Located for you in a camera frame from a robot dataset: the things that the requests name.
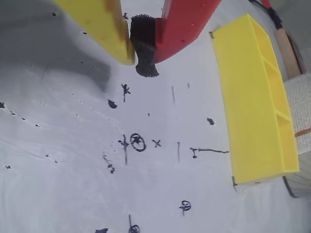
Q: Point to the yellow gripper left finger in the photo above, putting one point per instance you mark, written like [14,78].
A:
[104,26]

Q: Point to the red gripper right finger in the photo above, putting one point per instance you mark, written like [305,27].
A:
[184,24]

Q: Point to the yellow three-compartment box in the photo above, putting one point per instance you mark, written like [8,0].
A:
[243,97]

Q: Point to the wooden cricket bat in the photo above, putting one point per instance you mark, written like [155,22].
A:
[286,53]

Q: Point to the white tablecloth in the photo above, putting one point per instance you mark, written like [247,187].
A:
[60,145]

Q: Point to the printed newspaper sheet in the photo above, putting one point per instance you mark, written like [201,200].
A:
[300,109]

